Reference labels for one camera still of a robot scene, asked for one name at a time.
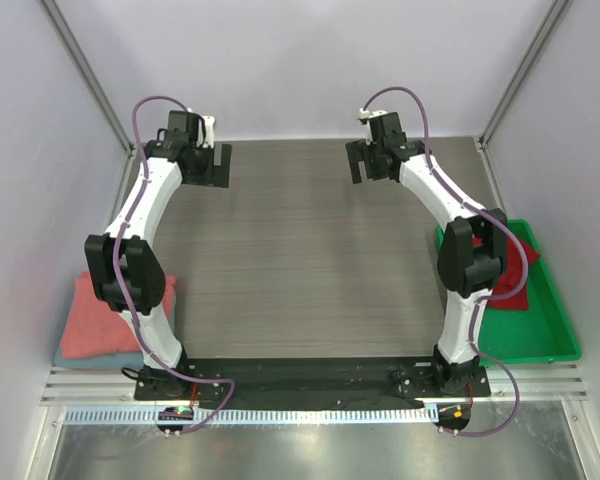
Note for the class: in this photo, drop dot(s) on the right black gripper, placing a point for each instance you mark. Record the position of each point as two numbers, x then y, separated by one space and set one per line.
357 161

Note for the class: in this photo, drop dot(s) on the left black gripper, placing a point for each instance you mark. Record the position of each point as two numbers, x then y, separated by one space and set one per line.
213 174

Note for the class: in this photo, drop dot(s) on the red t shirt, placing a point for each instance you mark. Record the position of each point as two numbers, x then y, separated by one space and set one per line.
511 277

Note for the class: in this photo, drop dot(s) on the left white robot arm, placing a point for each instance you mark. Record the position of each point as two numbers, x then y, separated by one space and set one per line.
125 272

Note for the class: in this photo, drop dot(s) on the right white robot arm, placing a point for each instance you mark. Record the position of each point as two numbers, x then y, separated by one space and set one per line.
473 252

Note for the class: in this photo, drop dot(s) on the folded pink t shirt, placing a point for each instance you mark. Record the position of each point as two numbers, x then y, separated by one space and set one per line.
100 320

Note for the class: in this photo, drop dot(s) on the green plastic tray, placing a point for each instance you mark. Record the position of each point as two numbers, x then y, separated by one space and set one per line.
533 327

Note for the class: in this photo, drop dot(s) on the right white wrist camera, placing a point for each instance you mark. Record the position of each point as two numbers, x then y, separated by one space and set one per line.
365 115

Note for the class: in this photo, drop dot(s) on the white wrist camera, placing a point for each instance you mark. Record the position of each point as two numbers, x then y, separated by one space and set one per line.
202 129
365 115

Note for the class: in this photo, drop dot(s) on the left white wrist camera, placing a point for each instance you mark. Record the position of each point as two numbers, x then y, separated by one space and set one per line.
202 129

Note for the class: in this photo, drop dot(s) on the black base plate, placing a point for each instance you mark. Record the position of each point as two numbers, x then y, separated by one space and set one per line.
387 383

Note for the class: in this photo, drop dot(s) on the left aluminium frame post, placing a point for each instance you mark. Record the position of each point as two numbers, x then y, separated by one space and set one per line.
81 63

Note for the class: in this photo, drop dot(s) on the aluminium frame post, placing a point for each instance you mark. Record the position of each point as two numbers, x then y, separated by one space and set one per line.
539 41
81 63

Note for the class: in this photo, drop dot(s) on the right aluminium frame post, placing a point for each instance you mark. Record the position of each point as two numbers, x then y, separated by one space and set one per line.
539 41

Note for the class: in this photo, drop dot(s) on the perforated white cable duct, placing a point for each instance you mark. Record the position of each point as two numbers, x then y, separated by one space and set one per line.
180 415

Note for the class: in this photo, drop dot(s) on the aluminium front rail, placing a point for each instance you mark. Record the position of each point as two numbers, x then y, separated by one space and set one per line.
535 382

